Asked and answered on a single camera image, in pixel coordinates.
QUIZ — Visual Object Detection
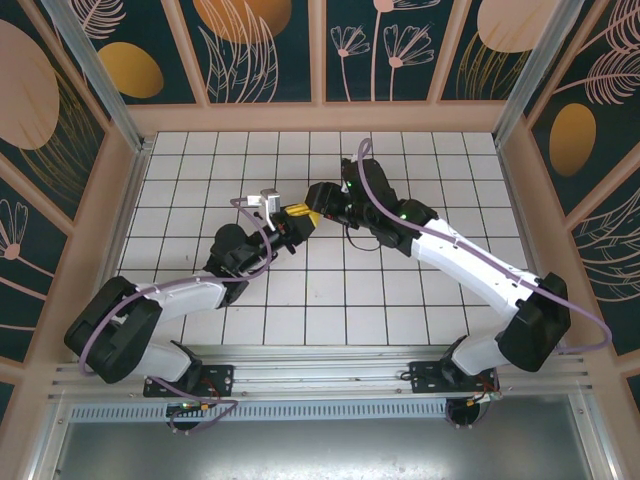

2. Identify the grey metal shelf plate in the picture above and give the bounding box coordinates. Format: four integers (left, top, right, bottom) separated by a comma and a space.
29, 394, 621, 480

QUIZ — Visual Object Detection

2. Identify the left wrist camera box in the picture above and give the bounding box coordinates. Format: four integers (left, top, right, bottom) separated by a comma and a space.
259, 187, 284, 231

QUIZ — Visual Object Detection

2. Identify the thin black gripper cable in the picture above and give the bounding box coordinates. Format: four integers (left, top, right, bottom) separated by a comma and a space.
344, 227, 384, 252

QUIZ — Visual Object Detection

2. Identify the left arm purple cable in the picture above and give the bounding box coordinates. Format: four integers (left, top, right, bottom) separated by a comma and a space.
78, 197, 275, 435

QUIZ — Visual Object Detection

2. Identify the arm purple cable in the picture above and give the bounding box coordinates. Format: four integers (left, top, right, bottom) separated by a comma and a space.
355, 137, 614, 401
78, 197, 275, 435

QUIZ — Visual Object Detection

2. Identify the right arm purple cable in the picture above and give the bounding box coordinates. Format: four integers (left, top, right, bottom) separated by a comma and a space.
355, 137, 614, 401

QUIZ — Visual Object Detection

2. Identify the aluminium table side rail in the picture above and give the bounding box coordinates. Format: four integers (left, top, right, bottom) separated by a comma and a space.
494, 139, 569, 354
74, 139, 156, 364

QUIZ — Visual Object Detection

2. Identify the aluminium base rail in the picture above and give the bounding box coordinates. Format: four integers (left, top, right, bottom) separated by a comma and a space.
47, 343, 596, 404

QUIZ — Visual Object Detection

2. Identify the grey slotted cable duct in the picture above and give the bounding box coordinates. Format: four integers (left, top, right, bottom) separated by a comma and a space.
69, 402, 454, 422

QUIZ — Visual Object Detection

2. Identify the aluminium frame post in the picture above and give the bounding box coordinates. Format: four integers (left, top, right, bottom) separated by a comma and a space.
39, 0, 151, 154
492, 0, 601, 149

